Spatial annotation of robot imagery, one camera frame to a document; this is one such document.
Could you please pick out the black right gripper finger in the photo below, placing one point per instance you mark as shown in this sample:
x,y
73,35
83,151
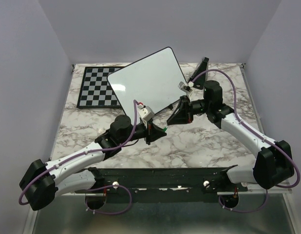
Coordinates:
x,y
183,100
179,116

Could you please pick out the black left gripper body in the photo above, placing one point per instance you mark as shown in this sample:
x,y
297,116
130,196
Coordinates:
x,y
148,126

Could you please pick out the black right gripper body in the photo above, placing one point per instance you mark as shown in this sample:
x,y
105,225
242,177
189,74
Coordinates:
x,y
192,106

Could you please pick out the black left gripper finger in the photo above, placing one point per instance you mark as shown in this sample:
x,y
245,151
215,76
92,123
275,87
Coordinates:
x,y
156,129
155,135

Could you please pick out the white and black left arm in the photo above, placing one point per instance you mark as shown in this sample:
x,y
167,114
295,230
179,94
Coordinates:
x,y
41,181

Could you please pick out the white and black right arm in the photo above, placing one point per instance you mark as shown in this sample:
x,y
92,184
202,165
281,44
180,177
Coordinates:
x,y
272,165

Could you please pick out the black triangular stand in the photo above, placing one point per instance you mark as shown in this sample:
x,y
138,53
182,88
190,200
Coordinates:
x,y
201,67

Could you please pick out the black white checkerboard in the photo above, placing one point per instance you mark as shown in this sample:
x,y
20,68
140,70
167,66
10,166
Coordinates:
x,y
95,91

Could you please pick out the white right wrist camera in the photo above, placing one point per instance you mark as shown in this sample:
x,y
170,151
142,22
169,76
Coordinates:
x,y
187,88

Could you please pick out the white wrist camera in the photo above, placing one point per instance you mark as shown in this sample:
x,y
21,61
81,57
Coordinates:
x,y
145,112
187,88

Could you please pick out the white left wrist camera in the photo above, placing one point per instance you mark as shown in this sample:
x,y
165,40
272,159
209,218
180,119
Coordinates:
x,y
145,112

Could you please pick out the white whiteboard black frame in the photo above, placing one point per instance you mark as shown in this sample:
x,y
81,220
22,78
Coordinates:
x,y
152,80

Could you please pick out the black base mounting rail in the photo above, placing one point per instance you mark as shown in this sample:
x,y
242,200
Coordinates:
x,y
159,185

